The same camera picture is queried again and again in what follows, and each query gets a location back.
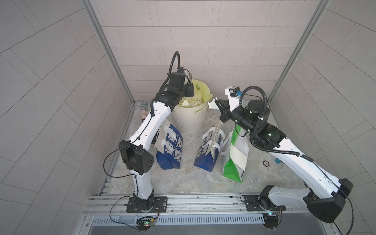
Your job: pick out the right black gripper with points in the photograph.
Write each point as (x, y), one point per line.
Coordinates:
(224, 105)

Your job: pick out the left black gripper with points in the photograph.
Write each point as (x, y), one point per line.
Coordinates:
(189, 90)

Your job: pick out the white paper receipt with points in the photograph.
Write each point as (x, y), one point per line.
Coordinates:
(213, 105)

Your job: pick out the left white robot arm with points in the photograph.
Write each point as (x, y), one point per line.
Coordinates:
(135, 152)

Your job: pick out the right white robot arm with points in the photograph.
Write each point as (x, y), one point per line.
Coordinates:
(324, 196)

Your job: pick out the shredded paper pile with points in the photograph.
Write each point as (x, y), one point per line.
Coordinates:
(191, 102)

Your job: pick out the cream plastic trash bin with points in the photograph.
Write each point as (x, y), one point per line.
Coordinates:
(190, 120)

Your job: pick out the small blue white tote bag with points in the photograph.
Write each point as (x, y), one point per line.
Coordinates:
(212, 143)

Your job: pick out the glitter-filled clear bottle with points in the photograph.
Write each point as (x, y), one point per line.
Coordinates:
(143, 105)

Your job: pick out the green white tote bag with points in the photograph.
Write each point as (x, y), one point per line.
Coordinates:
(235, 154)

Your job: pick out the large blue white tote bag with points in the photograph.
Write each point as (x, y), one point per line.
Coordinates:
(169, 146)

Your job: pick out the right controller board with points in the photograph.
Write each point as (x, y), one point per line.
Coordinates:
(271, 221)

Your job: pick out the controller board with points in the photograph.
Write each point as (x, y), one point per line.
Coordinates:
(145, 223)
(271, 221)

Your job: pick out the left controller board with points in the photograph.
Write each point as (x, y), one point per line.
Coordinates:
(145, 223)

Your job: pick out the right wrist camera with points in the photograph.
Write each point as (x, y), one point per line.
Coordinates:
(233, 93)

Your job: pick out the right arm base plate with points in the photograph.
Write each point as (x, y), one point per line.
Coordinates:
(252, 202)

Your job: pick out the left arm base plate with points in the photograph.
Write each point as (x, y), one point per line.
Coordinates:
(153, 204)

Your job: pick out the aluminium mounting rail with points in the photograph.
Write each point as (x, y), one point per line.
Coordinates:
(222, 203)

